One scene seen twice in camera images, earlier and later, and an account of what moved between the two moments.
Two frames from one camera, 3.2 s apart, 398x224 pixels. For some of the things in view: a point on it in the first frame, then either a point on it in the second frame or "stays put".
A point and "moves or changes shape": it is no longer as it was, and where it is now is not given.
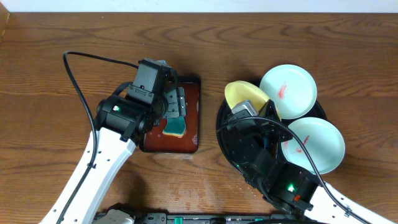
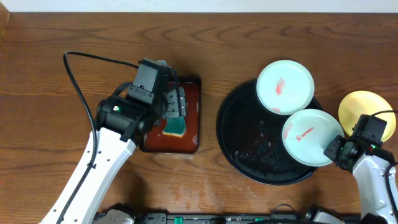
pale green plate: x=323 y=141 moves or changes shape
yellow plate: x=238 y=91 → x=365 y=102
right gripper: x=275 y=129 → x=331 y=150
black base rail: x=155 y=218 stays put
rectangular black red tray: x=154 y=140 stays put
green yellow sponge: x=175 y=126 stays put
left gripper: x=178 y=100 stays put
